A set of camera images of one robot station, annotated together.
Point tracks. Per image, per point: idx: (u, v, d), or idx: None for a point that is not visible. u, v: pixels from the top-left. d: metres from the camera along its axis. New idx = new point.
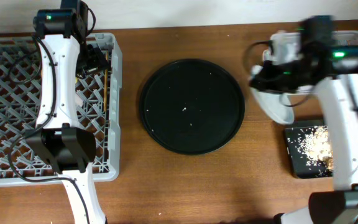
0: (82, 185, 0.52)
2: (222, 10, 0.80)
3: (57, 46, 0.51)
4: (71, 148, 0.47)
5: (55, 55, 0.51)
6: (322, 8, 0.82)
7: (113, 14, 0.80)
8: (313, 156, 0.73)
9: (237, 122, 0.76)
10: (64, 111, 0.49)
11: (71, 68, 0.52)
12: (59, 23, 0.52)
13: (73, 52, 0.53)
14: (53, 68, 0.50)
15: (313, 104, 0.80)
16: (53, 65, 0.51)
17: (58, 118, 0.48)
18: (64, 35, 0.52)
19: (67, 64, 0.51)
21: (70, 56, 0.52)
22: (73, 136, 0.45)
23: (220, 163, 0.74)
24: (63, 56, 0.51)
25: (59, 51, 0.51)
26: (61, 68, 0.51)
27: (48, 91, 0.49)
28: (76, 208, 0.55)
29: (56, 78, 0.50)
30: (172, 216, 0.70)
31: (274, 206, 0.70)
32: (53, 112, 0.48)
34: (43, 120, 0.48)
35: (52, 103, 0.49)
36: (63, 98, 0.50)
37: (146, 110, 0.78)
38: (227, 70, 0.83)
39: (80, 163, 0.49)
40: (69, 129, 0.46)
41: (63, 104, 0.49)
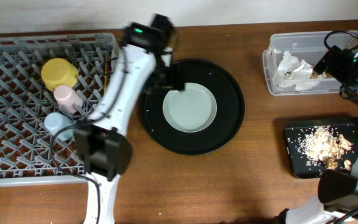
0: (104, 192, 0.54)
2: (222, 10, 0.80)
3: (135, 57, 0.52)
4: (110, 152, 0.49)
5: (131, 65, 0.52)
6: (322, 8, 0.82)
7: (113, 14, 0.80)
8: (313, 156, 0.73)
9: (237, 122, 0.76)
10: (117, 117, 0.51)
11: (139, 79, 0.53)
12: (146, 41, 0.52)
13: (146, 67, 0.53)
14: (124, 76, 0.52)
15: (312, 104, 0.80)
16: (125, 73, 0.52)
17: (110, 120, 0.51)
18: (144, 51, 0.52)
19: (135, 76, 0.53)
21: (142, 68, 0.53)
22: (119, 140, 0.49)
23: (220, 163, 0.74)
24: (137, 68, 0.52)
25: (135, 63, 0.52)
26: (128, 78, 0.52)
27: (110, 94, 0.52)
28: (89, 208, 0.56)
29: (121, 87, 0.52)
30: (172, 216, 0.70)
31: (274, 205, 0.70)
32: (107, 113, 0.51)
34: (97, 117, 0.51)
35: (110, 106, 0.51)
36: (120, 104, 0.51)
37: (146, 110, 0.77)
38: (227, 70, 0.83)
39: (109, 172, 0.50)
40: (117, 133, 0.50)
41: (120, 109, 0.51)
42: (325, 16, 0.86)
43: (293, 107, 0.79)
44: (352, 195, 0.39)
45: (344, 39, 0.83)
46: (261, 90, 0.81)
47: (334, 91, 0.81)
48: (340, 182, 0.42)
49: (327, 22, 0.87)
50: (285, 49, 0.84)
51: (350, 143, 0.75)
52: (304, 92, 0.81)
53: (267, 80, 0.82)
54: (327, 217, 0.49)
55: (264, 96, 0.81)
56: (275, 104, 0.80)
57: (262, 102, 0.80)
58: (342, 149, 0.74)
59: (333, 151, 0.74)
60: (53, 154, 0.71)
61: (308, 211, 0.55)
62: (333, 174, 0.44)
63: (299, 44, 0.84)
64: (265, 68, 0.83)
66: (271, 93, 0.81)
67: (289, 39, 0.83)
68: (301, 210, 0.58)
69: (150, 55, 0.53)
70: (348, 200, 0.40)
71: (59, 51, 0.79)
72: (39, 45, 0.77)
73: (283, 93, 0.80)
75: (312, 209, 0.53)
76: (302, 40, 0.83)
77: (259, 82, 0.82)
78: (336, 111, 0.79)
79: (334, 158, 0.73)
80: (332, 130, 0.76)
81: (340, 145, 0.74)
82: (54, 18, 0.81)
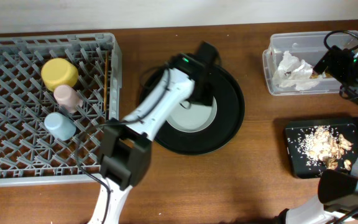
0: (114, 200, 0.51)
2: (222, 10, 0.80)
3: (179, 78, 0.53)
4: (131, 160, 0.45)
5: (173, 84, 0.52)
6: (322, 7, 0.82)
7: (113, 14, 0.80)
8: (313, 156, 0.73)
9: (237, 122, 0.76)
10: (152, 124, 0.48)
11: (176, 101, 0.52)
12: (191, 68, 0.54)
13: (185, 93, 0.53)
14: (165, 93, 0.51)
15: (312, 104, 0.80)
16: (166, 89, 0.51)
17: (144, 126, 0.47)
18: (188, 75, 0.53)
19: (174, 98, 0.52)
21: (181, 93, 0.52)
22: (142, 151, 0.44)
23: (220, 163, 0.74)
24: (178, 89, 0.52)
25: (177, 84, 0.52)
26: (166, 96, 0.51)
27: (146, 104, 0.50)
28: (97, 210, 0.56)
29: (158, 102, 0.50)
30: (172, 216, 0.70)
31: (274, 205, 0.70)
32: (141, 118, 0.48)
34: (130, 120, 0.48)
35: (146, 112, 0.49)
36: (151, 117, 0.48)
37: None
38: (227, 70, 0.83)
39: (123, 180, 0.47)
40: (143, 141, 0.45)
41: (153, 119, 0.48)
42: (325, 16, 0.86)
43: (293, 107, 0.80)
44: (352, 195, 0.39)
45: (344, 39, 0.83)
46: (261, 90, 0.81)
47: (334, 91, 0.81)
48: (340, 182, 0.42)
49: (327, 22, 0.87)
50: (285, 49, 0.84)
51: (350, 143, 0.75)
52: (304, 92, 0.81)
53: (267, 80, 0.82)
54: (327, 217, 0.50)
55: (264, 96, 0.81)
56: (275, 104, 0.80)
57: (262, 102, 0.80)
58: (342, 149, 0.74)
59: (333, 151, 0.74)
60: (53, 154, 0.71)
61: (308, 211, 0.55)
62: (333, 174, 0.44)
63: (299, 44, 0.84)
64: (265, 68, 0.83)
66: (271, 93, 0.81)
67: (289, 39, 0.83)
68: (301, 210, 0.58)
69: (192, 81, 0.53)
70: (348, 200, 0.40)
71: (59, 51, 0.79)
72: (39, 45, 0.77)
73: (283, 93, 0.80)
75: (312, 209, 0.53)
76: (302, 40, 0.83)
77: (259, 81, 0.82)
78: (336, 111, 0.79)
79: (333, 158, 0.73)
80: (332, 130, 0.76)
81: (340, 145, 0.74)
82: (54, 18, 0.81)
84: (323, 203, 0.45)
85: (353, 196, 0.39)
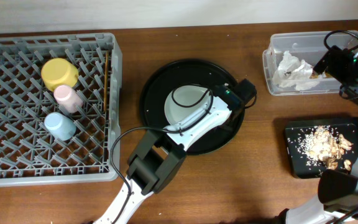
0: (132, 202, 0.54)
2: (222, 10, 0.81)
3: (220, 106, 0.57)
4: (161, 167, 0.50)
5: (214, 109, 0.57)
6: (322, 7, 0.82)
7: (113, 14, 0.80)
8: (313, 156, 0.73)
9: (237, 122, 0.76)
10: (189, 139, 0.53)
11: (213, 124, 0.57)
12: (229, 100, 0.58)
13: (221, 119, 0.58)
14: (204, 114, 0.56)
15: (312, 104, 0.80)
16: (207, 112, 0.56)
17: (181, 138, 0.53)
18: (228, 105, 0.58)
19: (213, 122, 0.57)
21: (218, 118, 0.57)
22: (174, 160, 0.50)
23: (220, 163, 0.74)
24: (217, 114, 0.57)
25: (218, 109, 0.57)
26: (207, 120, 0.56)
27: (189, 120, 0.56)
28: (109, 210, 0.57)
29: (199, 123, 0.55)
30: (172, 216, 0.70)
31: (274, 205, 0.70)
32: (181, 131, 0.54)
34: (171, 130, 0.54)
35: (186, 128, 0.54)
36: (188, 135, 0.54)
37: (147, 111, 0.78)
38: (227, 70, 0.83)
39: (148, 185, 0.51)
40: (179, 151, 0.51)
41: (191, 135, 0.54)
42: (326, 16, 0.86)
43: (293, 107, 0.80)
44: (352, 195, 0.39)
45: (344, 39, 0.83)
46: (261, 90, 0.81)
47: (333, 91, 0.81)
48: (340, 182, 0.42)
49: (327, 22, 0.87)
50: (285, 49, 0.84)
51: (350, 143, 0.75)
52: (304, 93, 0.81)
53: (267, 80, 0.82)
54: (327, 216, 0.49)
55: (264, 96, 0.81)
56: (275, 104, 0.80)
57: (262, 102, 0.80)
58: (342, 149, 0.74)
59: (333, 151, 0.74)
60: (53, 154, 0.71)
61: (309, 211, 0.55)
62: (332, 173, 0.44)
63: (299, 44, 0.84)
64: (265, 68, 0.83)
66: (271, 93, 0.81)
67: (289, 39, 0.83)
68: (301, 210, 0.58)
69: (230, 111, 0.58)
70: (347, 200, 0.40)
71: (59, 52, 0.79)
72: (39, 45, 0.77)
73: (283, 93, 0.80)
75: (312, 210, 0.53)
76: (302, 40, 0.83)
77: (259, 81, 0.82)
78: (336, 111, 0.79)
79: (334, 158, 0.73)
80: (332, 130, 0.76)
81: (340, 145, 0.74)
82: (54, 18, 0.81)
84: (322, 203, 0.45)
85: (353, 196, 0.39)
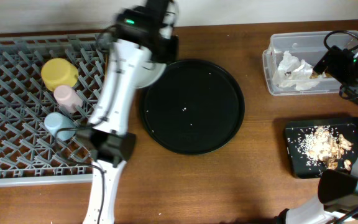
0: (108, 180, 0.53)
2: (222, 10, 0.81)
3: (128, 55, 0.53)
4: (113, 150, 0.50)
5: (125, 63, 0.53)
6: (322, 7, 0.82)
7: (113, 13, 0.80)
8: (313, 156, 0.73)
9: (237, 122, 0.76)
10: (117, 117, 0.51)
11: (130, 79, 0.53)
12: (142, 32, 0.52)
13: (137, 66, 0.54)
14: (117, 76, 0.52)
15: (312, 104, 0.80)
16: (119, 73, 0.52)
17: (109, 124, 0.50)
18: (137, 46, 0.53)
19: (131, 74, 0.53)
21: (135, 68, 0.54)
22: (117, 142, 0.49)
23: (220, 163, 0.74)
24: (131, 66, 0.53)
25: (130, 61, 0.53)
26: (123, 79, 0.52)
27: (108, 96, 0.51)
28: (92, 198, 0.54)
29: (115, 89, 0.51)
30: (172, 216, 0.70)
31: (274, 205, 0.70)
32: (105, 117, 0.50)
34: (96, 121, 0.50)
35: (108, 107, 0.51)
36: (115, 114, 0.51)
37: (147, 111, 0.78)
38: (227, 69, 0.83)
39: (115, 160, 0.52)
40: (115, 137, 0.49)
41: (116, 112, 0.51)
42: (325, 16, 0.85)
43: (293, 107, 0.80)
44: (352, 195, 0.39)
45: (344, 39, 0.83)
46: (261, 89, 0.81)
47: (334, 91, 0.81)
48: (340, 181, 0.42)
49: (327, 22, 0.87)
50: (285, 49, 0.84)
51: (350, 143, 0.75)
52: (304, 92, 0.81)
53: (267, 80, 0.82)
54: (327, 217, 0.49)
55: (264, 96, 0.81)
56: (275, 104, 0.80)
57: (262, 102, 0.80)
58: (342, 149, 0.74)
59: (333, 151, 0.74)
60: (53, 153, 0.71)
61: (308, 211, 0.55)
62: (332, 173, 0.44)
63: (299, 44, 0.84)
64: (265, 68, 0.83)
66: (271, 93, 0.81)
67: (289, 39, 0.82)
68: (301, 210, 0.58)
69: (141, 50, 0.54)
70: (347, 200, 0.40)
71: (59, 51, 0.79)
72: (38, 45, 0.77)
73: (283, 93, 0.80)
75: (313, 209, 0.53)
76: (302, 40, 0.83)
77: (259, 81, 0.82)
78: (336, 111, 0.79)
79: (333, 158, 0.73)
80: (332, 130, 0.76)
81: (340, 145, 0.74)
82: (54, 18, 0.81)
84: (322, 202, 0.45)
85: (353, 196, 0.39)
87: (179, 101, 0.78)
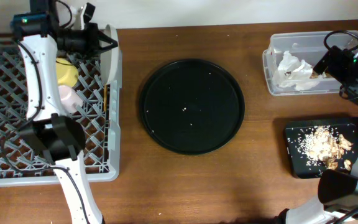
0: (75, 175, 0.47)
2: (222, 10, 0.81)
3: (36, 44, 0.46)
4: (63, 138, 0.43)
5: (36, 53, 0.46)
6: (322, 7, 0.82)
7: (112, 13, 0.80)
8: (313, 156, 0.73)
9: (237, 122, 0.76)
10: (53, 102, 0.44)
11: (53, 65, 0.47)
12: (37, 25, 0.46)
13: (53, 50, 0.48)
14: (36, 67, 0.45)
15: (312, 104, 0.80)
16: (35, 63, 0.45)
17: (47, 112, 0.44)
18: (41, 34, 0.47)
19: (49, 60, 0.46)
21: (50, 53, 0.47)
22: (63, 126, 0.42)
23: (220, 163, 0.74)
24: (43, 53, 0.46)
25: (40, 49, 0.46)
26: (43, 66, 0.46)
27: (34, 87, 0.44)
28: (69, 200, 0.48)
29: (40, 78, 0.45)
30: (172, 216, 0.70)
31: (274, 205, 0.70)
32: (41, 105, 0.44)
34: (33, 114, 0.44)
35: (39, 96, 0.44)
36: (50, 101, 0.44)
37: (147, 111, 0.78)
38: (227, 69, 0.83)
39: (71, 151, 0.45)
40: (58, 121, 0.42)
41: (49, 98, 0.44)
42: (325, 16, 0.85)
43: (293, 107, 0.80)
44: (352, 195, 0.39)
45: (344, 39, 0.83)
46: (261, 90, 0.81)
47: (334, 91, 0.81)
48: (341, 182, 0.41)
49: (327, 22, 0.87)
50: (285, 49, 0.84)
51: (350, 143, 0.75)
52: (304, 93, 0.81)
53: (267, 80, 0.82)
54: (327, 216, 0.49)
55: (264, 96, 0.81)
56: (275, 104, 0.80)
57: (262, 102, 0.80)
58: (342, 149, 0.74)
59: (333, 151, 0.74)
60: None
61: (308, 210, 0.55)
62: (332, 173, 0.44)
63: (299, 45, 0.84)
64: (265, 68, 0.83)
66: (271, 93, 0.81)
67: (289, 38, 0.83)
68: (301, 210, 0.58)
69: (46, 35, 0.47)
70: (347, 200, 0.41)
71: None
72: None
73: (283, 93, 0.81)
75: (312, 208, 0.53)
76: (302, 40, 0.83)
77: (259, 81, 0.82)
78: (336, 111, 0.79)
79: (333, 158, 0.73)
80: (332, 130, 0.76)
81: (340, 145, 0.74)
82: None
84: (322, 202, 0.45)
85: (353, 196, 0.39)
87: (179, 100, 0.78)
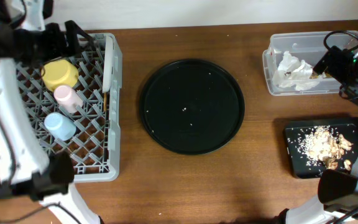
0: (67, 204, 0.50)
2: (222, 10, 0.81)
3: None
4: (50, 185, 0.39)
5: None
6: (322, 7, 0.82)
7: (113, 13, 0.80)
8: (313, 156, 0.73)
9: (237, 122, 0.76)
10: (27, 156, 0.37)
11: (17, 101, 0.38)
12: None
13: (11, 81, 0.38)
14: None
15: (312, 104, 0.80)
16: None
17: (25, 168, 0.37)
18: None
19: (9, 98, 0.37)
21: (9, 88, 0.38)
22: (45, 176, 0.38)
23: (220, 163, 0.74)
24: (0, 91, 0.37)
25: None
26: (4, 109, 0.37)
27: (2, 144, 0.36)
28: (66, 220, 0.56)
29: (4, 127, 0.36)
30: (172, 216, 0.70)
31: (274, 205, 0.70)
32: (16, 163, 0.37)
34: (7, 177, 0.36)
35: (10, 154, 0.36)
36: (23, 152, 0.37)
37: (146, 111, 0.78)
38: (227, 70, 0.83)
39: (61, 189, 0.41)
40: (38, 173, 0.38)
41: (25, 152, 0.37)
42: (326, 16, 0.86)
43: (293, 107, 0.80)
44: (352, 195, 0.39)
45: (344, 40, 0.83)
46: (261, 90, 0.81)
47: (333, 91, 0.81)
48: (341, 182, 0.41)
49: (327, 22, 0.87)
50: (285, 49, 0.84)
51: (350, 143, 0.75)
52: (304, 93, 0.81)
53: (267, 80, 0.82)
54: (327, 216, 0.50)
55: (264, 96, 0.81)
56: (275, 104, 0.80)
57: (262, 102, 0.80)
58: (342, 149, 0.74)
59: (333, 151, 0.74)
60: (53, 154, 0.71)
61: (308, 210, 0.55)
62: (332, 173, 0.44)
63: (299, 45, 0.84)
64: (265, 68, 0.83)
66: (271, 93, 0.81)
67: (289, 38, 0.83)
68: (301, 210, 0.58)
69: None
70: (347, 200, 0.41)
71: None
72: None
73: (283, 93, 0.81)
75: (312, 209, 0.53)
76: (302, 40, 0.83)
77: (259, 81, 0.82)
78: (335, 111, 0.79)
79: (334, 158, 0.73)
80: (332, 130, 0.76)
81: (340, 145, 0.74)
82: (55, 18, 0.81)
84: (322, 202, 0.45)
85: (353, 196, 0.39)
87: (179, 101, 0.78)
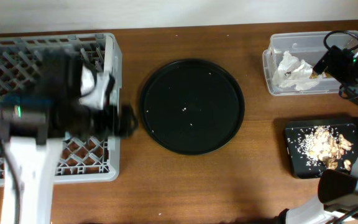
0: None
2: (222, 10, 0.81)
3: (29, 164, 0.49)
4: None
5: (25, 173, 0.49)
6: (322, 7, 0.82)
7: (112, 13, 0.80)
8: (313, 156, 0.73)
9: (237, 122, 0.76)
10: None
11: (38, 185, 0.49)
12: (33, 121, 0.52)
13: (41, 167, 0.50)
14: (17, 194, 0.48)
15: (312, 104, 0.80)
16: (17, 190, 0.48)
17: None
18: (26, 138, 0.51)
19: (35, 186, 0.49)
21: (40, 176, 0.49)
22: None
23: (220, 163, 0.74)
24: (33, 175, 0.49)
25: (31, 170, 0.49)
26: (26, 193, 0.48)
27: (12, 213, 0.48)
28: None
29: (20, 201, 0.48)
30: (172, 216, 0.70)
31: (274, 205, 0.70)
32: None
34: None
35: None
36: (27, 221, 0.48)
37: (146, 111, 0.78)
38: (227, 70, 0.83)
39: None
40: None
41: None
42: (326, 16, 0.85)
43: (293, 107, 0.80)
44: (352, 195, 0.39)
45: (344, 40, 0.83)
46: (261, 90, 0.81)
47: (333, 91, 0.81)
48: (340, 182, 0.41)
49: (327, 22, 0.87)
50: (285, 49, 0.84)
51: (350, 143, 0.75)
52: (304, 92, 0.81)
53: (267, 80, 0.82)
54: (327, 216, 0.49)
55: (264, 96, 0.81)
56: (275, 104, 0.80)
57: (262, 102, 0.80)
58: (342, 149, 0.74)
59: (333, 151, 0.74)
60: None
61: (308, 210, 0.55)
62: (332, 173, 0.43)
63: (299, 44, 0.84)
64: (265, 68, 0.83)
66: (271, 93, 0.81)
67: (289, 38, 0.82)
68: (301, 210, 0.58)
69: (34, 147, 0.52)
70: (347, 200, 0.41)
71: None
72: (38, 45, 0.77)
73: (283, 93, 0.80)
75: (312, 209, 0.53)
76: (302, 40, 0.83)
77: (259, 81, 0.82)
78: (335, 111, 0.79)
79: (334, 158, 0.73)
80: (332, 130, 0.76)
81: (340, 145, 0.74)
82: (54, 18, 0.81)
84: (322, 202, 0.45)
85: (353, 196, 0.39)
87: (179, 101, 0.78)
